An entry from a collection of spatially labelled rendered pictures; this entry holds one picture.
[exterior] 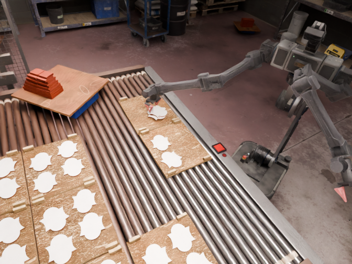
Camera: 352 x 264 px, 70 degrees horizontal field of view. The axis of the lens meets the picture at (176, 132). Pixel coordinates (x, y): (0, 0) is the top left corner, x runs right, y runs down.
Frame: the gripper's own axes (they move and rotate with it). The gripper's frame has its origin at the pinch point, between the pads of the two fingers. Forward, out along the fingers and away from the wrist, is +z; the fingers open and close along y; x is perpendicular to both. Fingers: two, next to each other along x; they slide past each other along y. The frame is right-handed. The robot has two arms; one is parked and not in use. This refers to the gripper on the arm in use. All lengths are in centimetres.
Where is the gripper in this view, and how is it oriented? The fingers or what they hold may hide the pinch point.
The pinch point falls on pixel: (153, 107)
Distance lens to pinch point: 196.1
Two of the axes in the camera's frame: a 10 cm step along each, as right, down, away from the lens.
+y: 4.9, -5.8, 6.6
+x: -8.7, -4.0, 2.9
